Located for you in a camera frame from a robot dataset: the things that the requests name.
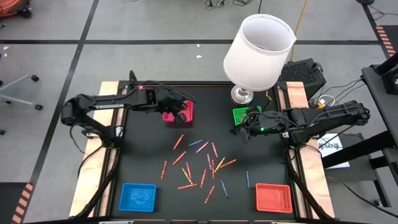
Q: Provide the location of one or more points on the grey office chair base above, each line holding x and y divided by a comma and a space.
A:
18, 90

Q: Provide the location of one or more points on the black perforated box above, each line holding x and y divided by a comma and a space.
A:
303, 74

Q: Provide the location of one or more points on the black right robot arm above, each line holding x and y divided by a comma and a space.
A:
335, 115

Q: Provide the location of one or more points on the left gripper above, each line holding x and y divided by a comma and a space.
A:
168, 99

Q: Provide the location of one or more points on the green plastic basket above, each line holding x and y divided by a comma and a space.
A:
237, 119

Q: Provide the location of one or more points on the black frame post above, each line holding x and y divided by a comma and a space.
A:
133, 76

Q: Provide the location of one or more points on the wooden side board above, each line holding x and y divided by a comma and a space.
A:
312, 186
93, 186

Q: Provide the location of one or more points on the white shade silver table lamp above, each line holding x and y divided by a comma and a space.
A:
258, 56

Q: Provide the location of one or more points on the blue plastic basket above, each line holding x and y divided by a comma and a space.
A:
137, 197

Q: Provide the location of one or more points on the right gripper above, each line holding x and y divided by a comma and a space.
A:
264, 123

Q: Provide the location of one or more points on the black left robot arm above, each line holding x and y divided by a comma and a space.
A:
109, 99

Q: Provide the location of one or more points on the black side desk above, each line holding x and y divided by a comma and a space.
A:
379, 93

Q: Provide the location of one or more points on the blue crayon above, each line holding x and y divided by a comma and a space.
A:
196, 142
224, 188
247, 179

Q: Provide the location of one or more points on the red plastic basket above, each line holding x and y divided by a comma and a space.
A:
189, 116

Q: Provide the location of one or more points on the white paper sheet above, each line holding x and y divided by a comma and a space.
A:
334, 154

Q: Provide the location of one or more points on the orange plastic basket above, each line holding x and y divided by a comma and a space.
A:
273, 198

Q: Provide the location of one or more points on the yellow tag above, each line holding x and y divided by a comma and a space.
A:
268, 96

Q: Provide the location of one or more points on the yellow crayon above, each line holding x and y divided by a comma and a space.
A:
219, 164
186, 175

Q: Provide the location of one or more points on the orange round object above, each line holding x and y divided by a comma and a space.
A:
12, 6

